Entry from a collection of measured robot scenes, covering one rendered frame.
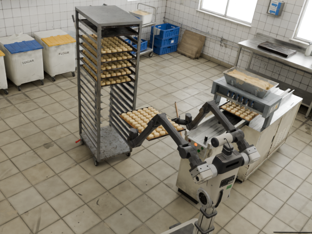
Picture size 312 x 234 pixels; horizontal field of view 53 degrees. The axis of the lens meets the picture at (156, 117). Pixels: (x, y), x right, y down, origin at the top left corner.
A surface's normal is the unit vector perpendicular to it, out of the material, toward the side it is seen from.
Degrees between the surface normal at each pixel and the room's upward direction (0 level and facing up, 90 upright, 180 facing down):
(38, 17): 90
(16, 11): 90
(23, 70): 90
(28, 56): 91
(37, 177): 0
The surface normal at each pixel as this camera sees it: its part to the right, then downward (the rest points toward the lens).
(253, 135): -0.68, 0.33
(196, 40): -0.61, 0.03
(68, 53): 0.67, 0.48
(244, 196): 0.11, -0.84
